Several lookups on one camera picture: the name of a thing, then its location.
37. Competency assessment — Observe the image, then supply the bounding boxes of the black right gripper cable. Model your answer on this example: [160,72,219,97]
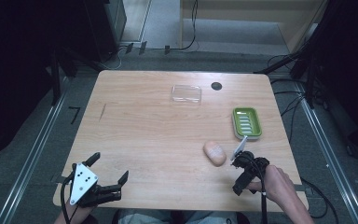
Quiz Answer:
[245,154,269,224]

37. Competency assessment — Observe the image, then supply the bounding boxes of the black metal stand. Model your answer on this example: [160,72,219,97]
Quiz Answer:
[254,36,320,110]

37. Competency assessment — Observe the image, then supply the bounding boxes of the person's legs in jeans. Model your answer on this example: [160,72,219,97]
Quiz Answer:
[117,208,241,224]

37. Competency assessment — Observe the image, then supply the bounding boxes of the black hanging cable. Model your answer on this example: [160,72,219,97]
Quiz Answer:
[167,0,200,52]

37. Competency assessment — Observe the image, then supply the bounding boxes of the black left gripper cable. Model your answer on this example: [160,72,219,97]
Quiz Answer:
[60,172,76,224]

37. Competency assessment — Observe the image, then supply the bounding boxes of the pink soap bar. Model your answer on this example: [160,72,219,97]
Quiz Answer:
[202,140,227,168]

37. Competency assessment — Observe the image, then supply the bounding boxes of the black angled floor tape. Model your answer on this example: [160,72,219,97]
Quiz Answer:
[68,105,82,126]

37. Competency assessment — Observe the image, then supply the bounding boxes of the person's right hand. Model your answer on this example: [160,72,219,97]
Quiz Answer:
[246,164,294,205]

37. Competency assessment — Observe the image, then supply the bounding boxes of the black floor cable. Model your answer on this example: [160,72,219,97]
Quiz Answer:
[300,176,340,224]
[268,54,307,145]

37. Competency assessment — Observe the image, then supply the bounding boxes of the light wooden shelf unit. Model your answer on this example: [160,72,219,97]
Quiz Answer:
[179,0,330,54]

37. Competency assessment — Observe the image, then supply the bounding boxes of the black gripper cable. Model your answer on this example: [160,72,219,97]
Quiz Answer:
[245,154,269,224]
[60,172,76,224]

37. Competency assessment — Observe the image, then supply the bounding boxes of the person's left hand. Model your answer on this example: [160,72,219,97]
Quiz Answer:
[62,203,96,222]

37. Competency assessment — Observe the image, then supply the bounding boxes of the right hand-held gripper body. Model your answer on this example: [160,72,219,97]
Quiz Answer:
[229,135,271,177]

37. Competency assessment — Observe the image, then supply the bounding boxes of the black cabinet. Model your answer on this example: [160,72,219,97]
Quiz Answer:
[84,0,128,63]

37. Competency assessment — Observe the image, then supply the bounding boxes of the green soap dish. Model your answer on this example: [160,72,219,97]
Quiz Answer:
[231,106,263,141]

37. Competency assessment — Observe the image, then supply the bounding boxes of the metal floor rail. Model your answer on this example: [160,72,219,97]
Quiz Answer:
[0,77,69,224]
[297,90,358,224]

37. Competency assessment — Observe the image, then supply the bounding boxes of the clear plastic container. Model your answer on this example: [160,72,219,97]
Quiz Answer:
[171,84,203,105]

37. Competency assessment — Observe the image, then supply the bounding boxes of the white floor cable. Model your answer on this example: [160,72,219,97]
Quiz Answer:
[104,46,129,71]

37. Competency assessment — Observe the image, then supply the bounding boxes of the dark curtain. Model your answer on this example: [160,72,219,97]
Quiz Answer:
[0,0,90,166]
[304,0,358,160]

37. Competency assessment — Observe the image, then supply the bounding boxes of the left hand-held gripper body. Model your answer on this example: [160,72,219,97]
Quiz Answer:
[69,161,122,209]

